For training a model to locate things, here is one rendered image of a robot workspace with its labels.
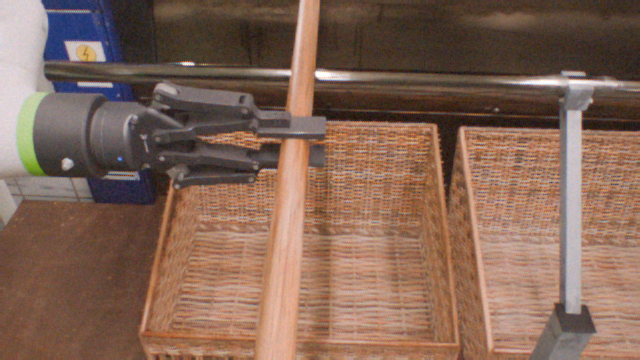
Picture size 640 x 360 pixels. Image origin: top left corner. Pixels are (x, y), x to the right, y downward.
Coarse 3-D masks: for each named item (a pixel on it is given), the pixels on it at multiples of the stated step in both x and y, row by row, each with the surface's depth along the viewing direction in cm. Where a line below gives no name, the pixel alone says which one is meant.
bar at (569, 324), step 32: (64, 64) 74; (96, 64) 74; (128, 64) 74; (160, 64) 74; (192, 64) 74; (224, 64) 74; (544, 96) 73; (576, 96) 71; (608, 96) 72; (576, 128) 72; (576, 160) 72; (576, 192) 72; (576, 224) 71; (576, 256) 71; (576, 288) 71; (576, 320) 70; (544, 352) 74; (576, 352) 72
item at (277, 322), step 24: (312, 0) 82; (312, 24) 76; (312, 48) 72; (312, 72) 68; (288, 96) 64; (312, 96) 64; (288, 144) 56; (288, 168) 53; (288, 192) 51; (288, 216) 48; (288, 240) 46; (288, 264) 44; (264, 288) 43; (288, 288) 43; (264, 312) 41; (288, 312) 41; (264, 336) 40; (288, 336) 40
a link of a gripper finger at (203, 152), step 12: (204, 144) 60; (216, 144) 61; (156, 156) 58; (168, 156) 58; (180, 156) 59; (192, 156) 59; (204, 156) 59; (216, 156) 59; (228, 156) 59; (240, 156) 60; (240, 168) 60; (252, 168) 60
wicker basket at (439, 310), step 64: (384, 128) 119; (192, 192) 126; (256, 192) 127; (320, 192) 127; (384, 192) 126; (192, 256) 125; (256, 256) 125; (320, 256) 125; (384, 256) 125; (448, 256) 101; (192, 320) 112; (256, 320) 112; (320, 320) 112; (384, 320) 112; (448, 320) 98
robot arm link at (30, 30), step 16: (0, 0) 57; (16, 0) 59; (32, 0) 61; (0, 16) 57; (16, 16) 59; (32, 16) 60; (0, 32) 57; (16, 32) 59; (32, 32) 60; (0, 48) 57; (16, 48) 59; (32, 48) 61; (16, 64) 59; (32, 64) 61
